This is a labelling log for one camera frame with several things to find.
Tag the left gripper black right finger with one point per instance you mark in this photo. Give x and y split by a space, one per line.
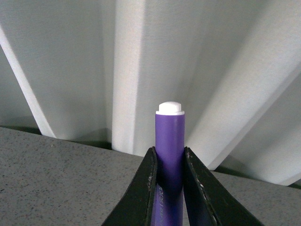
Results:
208 202

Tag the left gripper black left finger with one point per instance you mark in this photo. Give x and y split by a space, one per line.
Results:
136 205

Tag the purple highlighter pen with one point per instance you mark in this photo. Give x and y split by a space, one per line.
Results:
169 146

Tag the white pleated curtain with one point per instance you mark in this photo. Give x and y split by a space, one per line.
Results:
96 71

